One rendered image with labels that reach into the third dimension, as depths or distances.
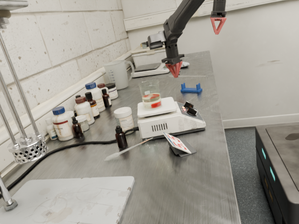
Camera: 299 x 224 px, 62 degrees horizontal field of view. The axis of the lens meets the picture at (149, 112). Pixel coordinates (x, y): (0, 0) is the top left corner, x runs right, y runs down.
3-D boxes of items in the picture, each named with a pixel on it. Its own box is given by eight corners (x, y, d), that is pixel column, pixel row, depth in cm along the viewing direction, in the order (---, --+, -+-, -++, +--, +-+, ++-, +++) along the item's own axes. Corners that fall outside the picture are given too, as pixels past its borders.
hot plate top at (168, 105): (172, 98, 84) (172, 96, 83) (177, 110, 73) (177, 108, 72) (138, 105, 84) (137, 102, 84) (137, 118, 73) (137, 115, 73)
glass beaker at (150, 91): (139, 112, 76) (134, 86, 73) (148, 104, 81) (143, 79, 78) (160, 112, 73) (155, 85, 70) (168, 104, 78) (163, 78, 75)
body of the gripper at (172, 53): (161, 63, 113) (158, 47, 111) (173, 58, 120) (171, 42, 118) (172, 63, 109) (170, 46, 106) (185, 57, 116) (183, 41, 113)
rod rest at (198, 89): (202, 90, 112) (201, 82, 111) (199, 92, 110) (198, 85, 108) (183, 89, 118) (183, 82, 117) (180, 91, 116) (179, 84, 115)
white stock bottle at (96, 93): (86, 113, 113) (78, 86, 108) (98, 107, 118) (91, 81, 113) (96, 114, 108) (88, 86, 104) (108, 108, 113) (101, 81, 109)
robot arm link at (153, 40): (178, 37, 101) (173, 18, 103) (151, 43, 101) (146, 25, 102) (175, 50, 113) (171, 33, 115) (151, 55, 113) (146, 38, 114)
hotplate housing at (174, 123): (197, 115, 87) (194, 94, 84) (206, 130, 75) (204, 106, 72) (135, 126, 88) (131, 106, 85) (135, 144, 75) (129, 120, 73)
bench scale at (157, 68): (168, 74, 156) (167, 66, 155) (131, 78, 164) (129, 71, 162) (173, 67, 173) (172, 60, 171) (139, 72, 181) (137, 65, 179)
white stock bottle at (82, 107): (85, 120, 104) (77, 96, 100) (97, 119, 102) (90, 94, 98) (77, 126, 99) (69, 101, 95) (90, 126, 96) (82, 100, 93)
